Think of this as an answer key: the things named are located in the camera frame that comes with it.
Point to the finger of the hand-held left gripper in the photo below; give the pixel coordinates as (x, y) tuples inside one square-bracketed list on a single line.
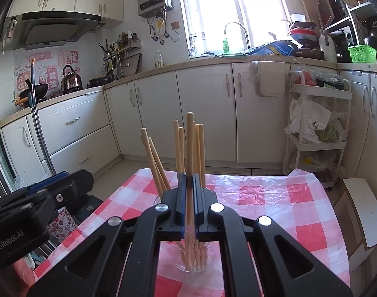
[(64, 188)]

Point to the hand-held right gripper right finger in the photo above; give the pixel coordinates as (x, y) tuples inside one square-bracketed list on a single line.
[(196, 210)]

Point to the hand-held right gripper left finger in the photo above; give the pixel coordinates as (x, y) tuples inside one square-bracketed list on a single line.
[(183, 210)]

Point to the clear glass jar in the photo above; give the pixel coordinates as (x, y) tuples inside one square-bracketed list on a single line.
[(205, 263)]

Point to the bunch of wooden chopsticks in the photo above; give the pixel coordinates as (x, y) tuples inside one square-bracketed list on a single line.
[(177, 148)]

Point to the dark blue stool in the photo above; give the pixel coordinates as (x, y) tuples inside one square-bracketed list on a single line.
[(88, 205)]

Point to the floral patterned bag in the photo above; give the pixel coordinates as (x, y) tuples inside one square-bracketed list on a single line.
[(63, 225)]

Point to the red white checked tablecloth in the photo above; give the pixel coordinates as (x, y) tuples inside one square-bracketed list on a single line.
[(269, 216)]

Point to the white kitchen base cabinets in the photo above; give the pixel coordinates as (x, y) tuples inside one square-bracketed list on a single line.
[(191, 114)]

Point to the black wok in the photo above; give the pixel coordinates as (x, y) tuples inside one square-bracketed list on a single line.
[(37, 91)]

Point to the steel kettle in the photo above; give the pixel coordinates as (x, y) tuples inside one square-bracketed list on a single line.
[(71, 80)]

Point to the black frying pan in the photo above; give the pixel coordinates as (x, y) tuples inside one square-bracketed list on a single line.
[(98, 82)]

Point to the white plastic bag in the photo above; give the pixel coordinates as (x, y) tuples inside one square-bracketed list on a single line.
[(306, 120)]

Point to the dark cutting board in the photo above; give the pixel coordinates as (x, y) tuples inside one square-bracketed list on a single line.
[(131, 63)]

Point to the white hanging waste bin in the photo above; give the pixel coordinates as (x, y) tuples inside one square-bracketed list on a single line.
[(270, 79)]

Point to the clear plastic bottle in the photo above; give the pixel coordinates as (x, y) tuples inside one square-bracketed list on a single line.
[(159, 60)]

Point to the bag of green vegetables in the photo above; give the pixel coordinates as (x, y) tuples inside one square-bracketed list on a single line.
[(330, 133)]

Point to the range hood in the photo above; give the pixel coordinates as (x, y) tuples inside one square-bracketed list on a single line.
[(52, 31)]

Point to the green dish soap bottle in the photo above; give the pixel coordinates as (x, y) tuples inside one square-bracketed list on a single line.
[(226, 45)]

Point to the white speckled stool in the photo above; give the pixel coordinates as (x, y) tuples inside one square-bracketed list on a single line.
[(364, 210)]

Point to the bag of tomatoes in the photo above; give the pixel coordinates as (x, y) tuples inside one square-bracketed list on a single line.
[(304, 77)]

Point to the white trolley cart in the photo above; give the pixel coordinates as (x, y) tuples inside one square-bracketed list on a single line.
[(318, 88)]

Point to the blue printed bag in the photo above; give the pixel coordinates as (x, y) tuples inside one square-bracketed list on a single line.
[(275, 48)]

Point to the chrome sink faucet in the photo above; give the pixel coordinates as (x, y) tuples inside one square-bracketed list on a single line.
[(238, 26)]

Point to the black shallow pan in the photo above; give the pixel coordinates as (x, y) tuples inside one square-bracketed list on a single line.
[(309, 54)]

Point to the white framed window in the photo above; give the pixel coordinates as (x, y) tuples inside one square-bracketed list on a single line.
[(238, 9)]

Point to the stack of red bowls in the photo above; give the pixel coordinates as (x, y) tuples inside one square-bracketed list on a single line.
[(303, 34)]

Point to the white plastic jug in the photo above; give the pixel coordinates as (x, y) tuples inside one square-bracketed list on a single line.
[(328, 46)]

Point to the green plastic basket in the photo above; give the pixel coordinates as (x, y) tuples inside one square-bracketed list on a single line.
[(363, 54)]

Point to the black cooking pot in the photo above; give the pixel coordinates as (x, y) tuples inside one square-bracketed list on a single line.
[(375, 41)]

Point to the white shelf unit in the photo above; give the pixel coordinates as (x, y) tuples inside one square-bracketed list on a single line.
[(360, 9)]

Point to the pink wall poster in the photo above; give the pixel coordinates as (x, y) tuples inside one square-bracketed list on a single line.
[(46, 68)]

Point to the wall utensil rack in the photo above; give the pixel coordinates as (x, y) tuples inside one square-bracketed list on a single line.
[(120, 48)]

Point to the wall power outlet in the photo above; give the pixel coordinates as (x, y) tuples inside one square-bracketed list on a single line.
[(175, 25)]

